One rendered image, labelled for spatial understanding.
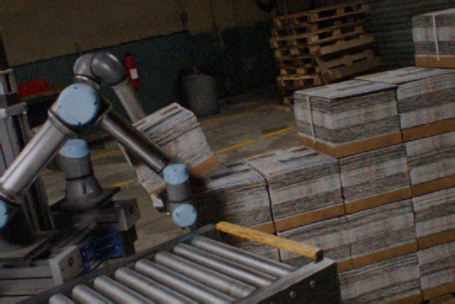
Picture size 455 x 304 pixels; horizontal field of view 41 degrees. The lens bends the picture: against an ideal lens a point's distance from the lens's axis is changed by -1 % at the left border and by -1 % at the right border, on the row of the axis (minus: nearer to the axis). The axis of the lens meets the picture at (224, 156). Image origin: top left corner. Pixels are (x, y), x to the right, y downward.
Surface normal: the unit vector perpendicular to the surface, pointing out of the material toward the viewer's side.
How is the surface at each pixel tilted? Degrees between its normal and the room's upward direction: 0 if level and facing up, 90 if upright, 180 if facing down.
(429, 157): 90
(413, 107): 90
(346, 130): 90
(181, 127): 88
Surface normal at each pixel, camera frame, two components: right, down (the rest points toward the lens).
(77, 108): 0.24, 0.09
